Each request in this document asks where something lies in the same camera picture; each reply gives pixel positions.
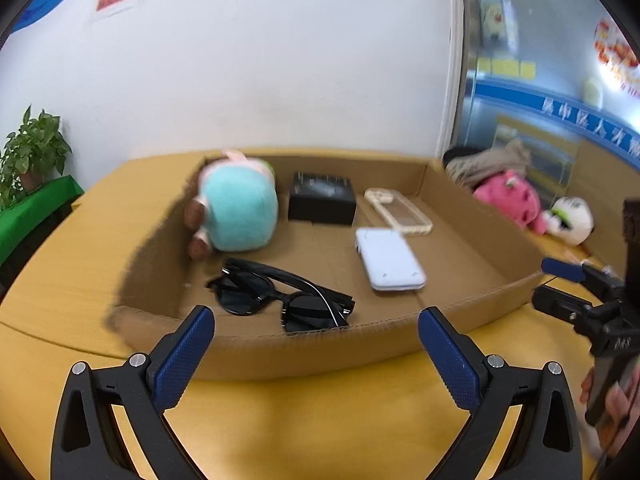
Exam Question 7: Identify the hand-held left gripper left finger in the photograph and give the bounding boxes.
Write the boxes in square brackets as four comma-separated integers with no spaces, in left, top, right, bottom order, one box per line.
[50,305,216,480]

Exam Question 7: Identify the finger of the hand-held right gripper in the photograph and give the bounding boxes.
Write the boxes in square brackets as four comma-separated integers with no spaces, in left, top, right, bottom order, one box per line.
[531,285,601,333]
[542,257,626,306]

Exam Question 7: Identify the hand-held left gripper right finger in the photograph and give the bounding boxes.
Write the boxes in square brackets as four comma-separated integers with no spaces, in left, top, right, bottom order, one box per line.
[417,306,583,480]

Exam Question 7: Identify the black sunglasses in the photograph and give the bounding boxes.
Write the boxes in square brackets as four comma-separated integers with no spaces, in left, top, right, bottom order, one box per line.
[205,257,357,333]

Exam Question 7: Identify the white power bank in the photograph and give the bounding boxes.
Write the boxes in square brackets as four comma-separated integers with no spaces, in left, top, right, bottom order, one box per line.
[355,226,427,292]

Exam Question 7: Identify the clear cream phone case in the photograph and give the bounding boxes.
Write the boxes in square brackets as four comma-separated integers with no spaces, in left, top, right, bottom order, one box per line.
[364,187,433,237]

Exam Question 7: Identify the pig plush toy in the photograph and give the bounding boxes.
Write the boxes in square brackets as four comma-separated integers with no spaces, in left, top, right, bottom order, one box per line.
[184,147,280,261]

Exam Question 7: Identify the shallow cardboard box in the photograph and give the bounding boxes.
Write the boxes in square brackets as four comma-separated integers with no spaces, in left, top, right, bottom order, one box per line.
[105,147,546,381]

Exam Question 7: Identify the person's right forearm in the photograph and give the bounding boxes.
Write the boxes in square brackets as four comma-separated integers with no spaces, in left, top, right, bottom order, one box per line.
[595,425,640,480]

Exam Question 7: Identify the person's right hand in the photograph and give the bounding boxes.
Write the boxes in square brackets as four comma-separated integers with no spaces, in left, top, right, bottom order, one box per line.
[580,367,635,428]

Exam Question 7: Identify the white panda plush toy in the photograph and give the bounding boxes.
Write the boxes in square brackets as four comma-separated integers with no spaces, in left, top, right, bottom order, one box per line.
[542,196,595,246]

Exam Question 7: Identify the pink plush toy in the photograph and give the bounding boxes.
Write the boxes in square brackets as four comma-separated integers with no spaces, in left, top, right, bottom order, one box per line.
[472,170,548,236]

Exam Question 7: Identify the beige cloth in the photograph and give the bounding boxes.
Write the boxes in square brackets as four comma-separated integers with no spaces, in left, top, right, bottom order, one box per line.
[470,139,533,181]

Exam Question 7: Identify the blue glass banner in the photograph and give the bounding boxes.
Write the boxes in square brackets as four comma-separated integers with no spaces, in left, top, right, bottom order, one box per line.
[472,77,640,161]

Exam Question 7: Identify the pale rounded object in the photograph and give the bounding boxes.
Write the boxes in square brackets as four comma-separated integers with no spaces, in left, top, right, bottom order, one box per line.
[582,78,603,109]

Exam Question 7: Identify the small black box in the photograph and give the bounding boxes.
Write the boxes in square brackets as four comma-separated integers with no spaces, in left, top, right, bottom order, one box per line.
[287,171,357,227]

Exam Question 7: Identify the green cloth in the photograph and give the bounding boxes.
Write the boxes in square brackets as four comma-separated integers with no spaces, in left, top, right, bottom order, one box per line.
[0,176,85,266]

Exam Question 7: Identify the festive window sticker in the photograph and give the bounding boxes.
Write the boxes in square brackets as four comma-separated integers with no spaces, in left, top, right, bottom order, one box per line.
[594,17,640,98]

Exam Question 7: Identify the potted green plant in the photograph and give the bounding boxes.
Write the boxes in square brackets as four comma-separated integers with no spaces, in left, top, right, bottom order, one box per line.
[0,105,73,211]

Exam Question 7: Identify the cartoon poster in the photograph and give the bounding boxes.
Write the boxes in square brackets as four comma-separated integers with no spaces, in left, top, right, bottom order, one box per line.
[480,0,521,53]

